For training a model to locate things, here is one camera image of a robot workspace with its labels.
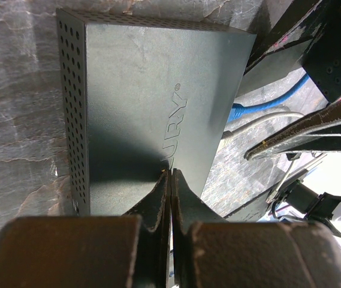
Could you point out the dark grey network switch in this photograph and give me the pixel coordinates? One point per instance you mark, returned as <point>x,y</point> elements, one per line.
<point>143,95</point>

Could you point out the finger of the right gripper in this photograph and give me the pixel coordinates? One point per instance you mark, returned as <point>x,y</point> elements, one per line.
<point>308,36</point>
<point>319,131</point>

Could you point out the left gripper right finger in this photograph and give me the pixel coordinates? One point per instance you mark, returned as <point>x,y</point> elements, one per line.
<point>210,251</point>

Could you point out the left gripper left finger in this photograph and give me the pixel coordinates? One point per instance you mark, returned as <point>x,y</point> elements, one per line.
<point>131,250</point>

